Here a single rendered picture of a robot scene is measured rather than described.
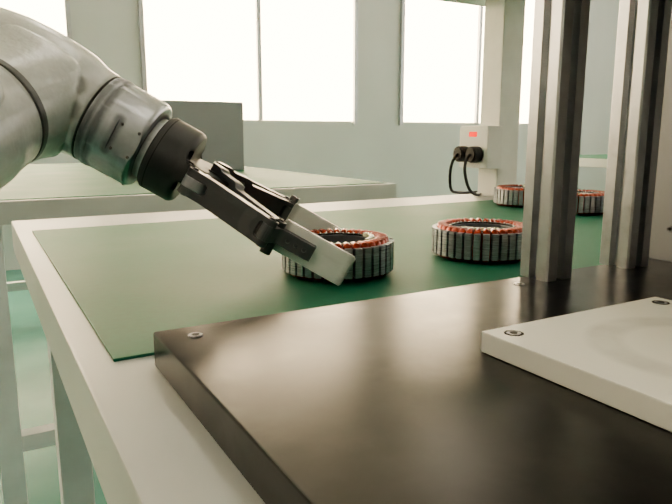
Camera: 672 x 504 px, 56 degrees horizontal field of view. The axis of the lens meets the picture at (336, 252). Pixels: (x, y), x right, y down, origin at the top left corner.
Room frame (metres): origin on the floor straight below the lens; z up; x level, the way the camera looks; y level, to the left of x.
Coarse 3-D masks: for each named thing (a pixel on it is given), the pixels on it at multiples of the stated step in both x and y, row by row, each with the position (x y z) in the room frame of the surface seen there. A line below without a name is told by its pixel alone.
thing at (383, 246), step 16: (336, 240) 0.65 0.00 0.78; (352, 240) 0.65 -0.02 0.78; (368, 240) 0.59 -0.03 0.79; (384, 240) 0.60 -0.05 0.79; (368, 256) 0.57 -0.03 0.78; (384, 256) 0.59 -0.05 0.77; (288, 272) 0.59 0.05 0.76; (304, 272) 0.58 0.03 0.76; (352, 272) 0.57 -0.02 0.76; (368, 272) 0.57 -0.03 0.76; (384, 272) 0.59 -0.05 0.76
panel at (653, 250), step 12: (660, 132) 0.59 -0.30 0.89; (660, 144) 0.59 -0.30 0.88; (660, 156) 0.59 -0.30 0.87; (660, 168) 0.59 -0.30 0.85; (660, 180) 0.59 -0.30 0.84; (660, 192) 0.59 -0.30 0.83; (660, 204) 0.59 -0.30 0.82; (660, 216) 0.59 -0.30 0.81; (660, 228) 0.59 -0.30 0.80; (660, 240) 0.58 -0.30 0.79; (660, 252) 0.58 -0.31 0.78
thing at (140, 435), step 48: (48, 288) 0.56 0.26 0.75; (48, 336) 0.54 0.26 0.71; (96, 336) 0.42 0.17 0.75; (96, 384) 0.33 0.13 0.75; (144, 384) 0.33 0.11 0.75; (96, 432) 0.31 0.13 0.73; (144, 432) 0.28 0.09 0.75; (192, 432) 0.28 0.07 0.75; (144, 480) 0.23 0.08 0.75; (192, 480) 0.23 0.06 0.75; (240, 480) 0.23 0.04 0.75
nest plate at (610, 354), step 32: (544, 320) 0.34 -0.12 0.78; (576, 320) 0.34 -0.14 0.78; (608, 320) 0.34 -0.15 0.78; (640, 320) 0.34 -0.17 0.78; (512, 352) 0.30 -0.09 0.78; (544, 352) 0.29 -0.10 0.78; (576, 352) 0.29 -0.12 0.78; (608, 352) 0.29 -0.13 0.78; (640, 352) 0.29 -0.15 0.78; (576, 384) 0.27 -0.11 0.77; (608, 384) 0.26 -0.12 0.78; (640, 384) 0.25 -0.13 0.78; (640, 416) 0.24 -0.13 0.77
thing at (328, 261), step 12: (288, 228) 0.55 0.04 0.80; (300, 228) 0.55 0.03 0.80; (312, 240) 0.55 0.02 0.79; (324, 240) 0.55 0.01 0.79; (288, 252) 0.55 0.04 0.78; (324, 252) 0.55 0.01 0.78; (336, 252) 0.55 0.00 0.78; (300, 264) 0.55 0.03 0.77; (312, 264) 0.55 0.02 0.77; (324, 264) 0.55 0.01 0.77; (336, 264) 0.55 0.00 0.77; (348, 264) 0.55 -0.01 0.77; (324, 276) 0.55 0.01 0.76; (336, 276) 0.55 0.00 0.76
